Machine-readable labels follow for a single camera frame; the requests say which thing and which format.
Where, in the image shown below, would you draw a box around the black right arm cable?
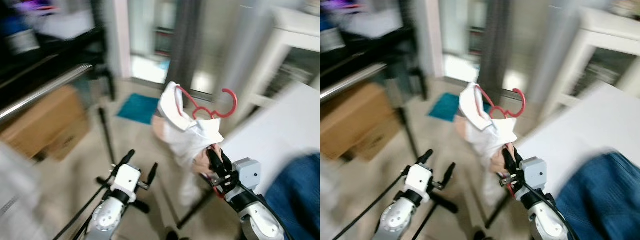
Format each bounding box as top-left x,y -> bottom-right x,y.
522,181 -> 581,240
237,181 -> 297,240

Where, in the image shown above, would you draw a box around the white and beige shirt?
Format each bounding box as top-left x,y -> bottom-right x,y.
454,81 -> 518,207
151,81 -> 226,207

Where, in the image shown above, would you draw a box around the red plastic hanger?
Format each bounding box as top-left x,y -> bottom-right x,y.
175,86 -> 239,199
474,85 -> 527,198

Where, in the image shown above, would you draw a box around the white folding table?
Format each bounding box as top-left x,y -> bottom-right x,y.
514,81 -> 640,201
220,81 -> 321,201

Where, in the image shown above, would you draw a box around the large cardboard box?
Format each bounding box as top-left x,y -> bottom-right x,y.
0,84 -> 92,162
320,82 -> 401,162

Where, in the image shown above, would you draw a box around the teal floor mat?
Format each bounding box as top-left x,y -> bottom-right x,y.
427,92 -> 463,122
116,93 -> 162,126

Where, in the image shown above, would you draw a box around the black desk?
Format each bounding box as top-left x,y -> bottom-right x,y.
0,0 -> 113,111
320,0 -> 426,101

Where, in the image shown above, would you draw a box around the chrome clothes rack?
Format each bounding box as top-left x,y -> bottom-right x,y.
0,62 -> 217,230
320,61 -> 512,230

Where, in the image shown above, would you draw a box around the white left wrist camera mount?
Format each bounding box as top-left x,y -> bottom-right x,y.
404,164 -> 435,193
110,163 -> 142,195

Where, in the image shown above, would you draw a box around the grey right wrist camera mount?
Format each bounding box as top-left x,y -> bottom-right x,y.
231,157 -> 263,192
519,156 -> 547,191

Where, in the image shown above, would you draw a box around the white glass-door cabinet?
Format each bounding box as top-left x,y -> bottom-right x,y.
234,6 -> 321,123
542,6 -> 640,121

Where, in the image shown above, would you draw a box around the grey curtain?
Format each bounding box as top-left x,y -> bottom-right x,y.
476,0 -> 516,93
164,0 -> 211,98

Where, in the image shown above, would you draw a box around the glass sliding door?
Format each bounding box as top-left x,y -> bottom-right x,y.
425,0 -> 481,83
114,0 -> 176,86

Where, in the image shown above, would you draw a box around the blue jeans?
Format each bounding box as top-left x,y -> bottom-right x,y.
555,151 -> 640,240
263,152 -> 321,240

